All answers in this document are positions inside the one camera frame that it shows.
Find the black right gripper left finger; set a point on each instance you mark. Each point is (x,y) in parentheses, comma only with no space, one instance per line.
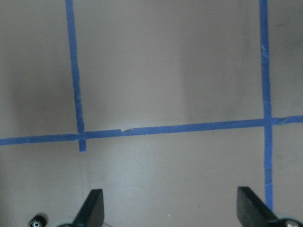
(92,212)

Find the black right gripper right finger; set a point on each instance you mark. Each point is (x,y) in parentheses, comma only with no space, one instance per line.
(252,211)

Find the black bearing gear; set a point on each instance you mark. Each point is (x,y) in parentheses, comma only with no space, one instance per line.
(38,221)

